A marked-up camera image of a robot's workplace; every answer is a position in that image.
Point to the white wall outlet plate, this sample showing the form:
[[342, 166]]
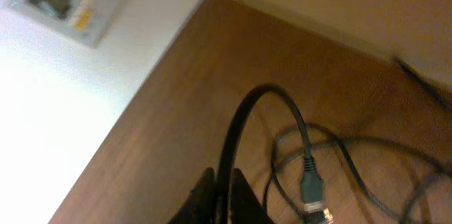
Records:
[[84, 21]]

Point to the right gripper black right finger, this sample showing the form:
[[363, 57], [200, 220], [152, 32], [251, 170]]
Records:
[[244, 205]]

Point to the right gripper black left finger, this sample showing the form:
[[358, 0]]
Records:
[[198, 207]]

